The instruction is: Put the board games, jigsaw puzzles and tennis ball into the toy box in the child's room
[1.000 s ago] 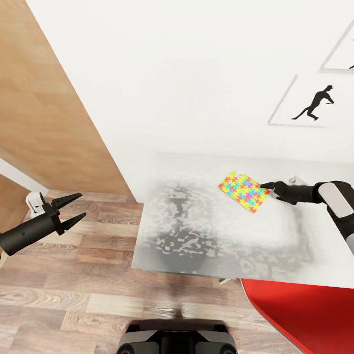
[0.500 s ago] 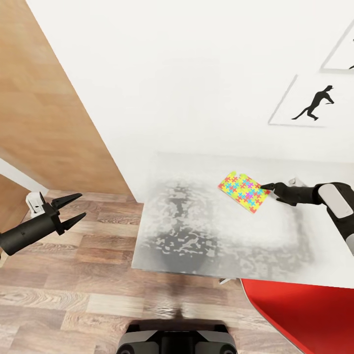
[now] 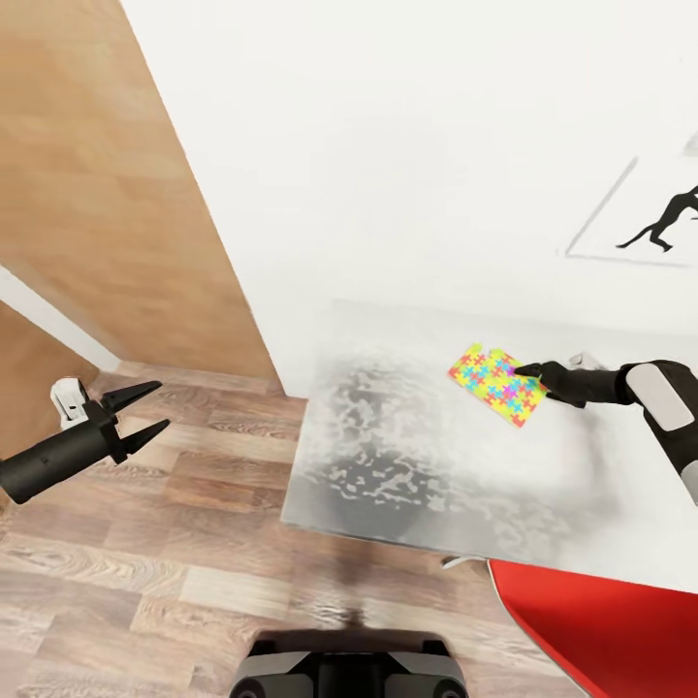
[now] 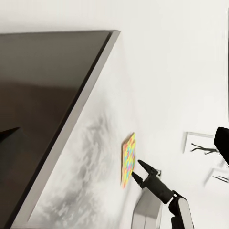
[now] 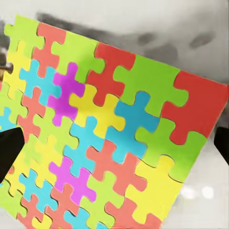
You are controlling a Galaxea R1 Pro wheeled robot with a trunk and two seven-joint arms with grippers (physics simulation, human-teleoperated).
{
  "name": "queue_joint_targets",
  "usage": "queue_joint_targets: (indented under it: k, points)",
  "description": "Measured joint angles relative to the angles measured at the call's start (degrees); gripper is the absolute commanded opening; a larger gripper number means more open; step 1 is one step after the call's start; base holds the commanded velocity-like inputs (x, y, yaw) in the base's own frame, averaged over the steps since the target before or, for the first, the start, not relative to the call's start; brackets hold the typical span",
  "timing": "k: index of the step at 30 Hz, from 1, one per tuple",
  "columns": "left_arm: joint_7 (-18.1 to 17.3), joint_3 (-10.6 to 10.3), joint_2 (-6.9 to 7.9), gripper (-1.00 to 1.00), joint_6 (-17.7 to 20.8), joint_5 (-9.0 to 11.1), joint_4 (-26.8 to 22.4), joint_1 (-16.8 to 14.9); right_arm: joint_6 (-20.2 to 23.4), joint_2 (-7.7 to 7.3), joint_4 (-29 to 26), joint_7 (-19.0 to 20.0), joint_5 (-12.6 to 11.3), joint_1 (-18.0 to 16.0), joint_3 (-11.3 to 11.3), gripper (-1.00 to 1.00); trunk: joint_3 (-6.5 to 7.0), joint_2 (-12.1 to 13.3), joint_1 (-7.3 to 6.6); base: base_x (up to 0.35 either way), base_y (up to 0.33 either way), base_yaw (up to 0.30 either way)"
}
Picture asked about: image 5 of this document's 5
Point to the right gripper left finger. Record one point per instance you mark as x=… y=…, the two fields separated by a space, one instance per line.
x=11 y=143

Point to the jigsaw puzzle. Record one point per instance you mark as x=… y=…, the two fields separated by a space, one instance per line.
x=110 y=136

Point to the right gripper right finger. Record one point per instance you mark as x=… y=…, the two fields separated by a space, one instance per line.
x=221 y=142

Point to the desk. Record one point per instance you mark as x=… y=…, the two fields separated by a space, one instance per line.
x=192 y=35

